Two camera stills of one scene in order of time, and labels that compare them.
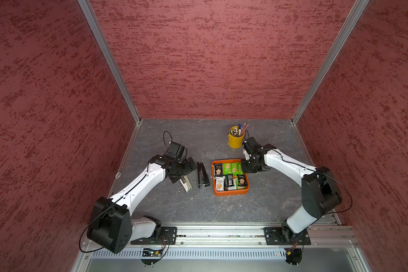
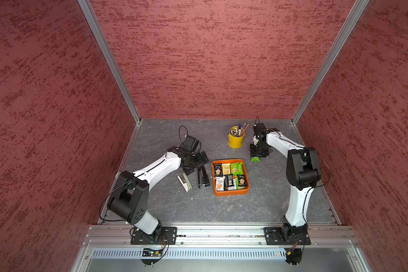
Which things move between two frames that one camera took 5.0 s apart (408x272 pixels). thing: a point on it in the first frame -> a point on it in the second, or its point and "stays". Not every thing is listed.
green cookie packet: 234,168 stays
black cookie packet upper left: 219,169 stays
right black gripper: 245,169 -> 254,153
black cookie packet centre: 228,181 stays
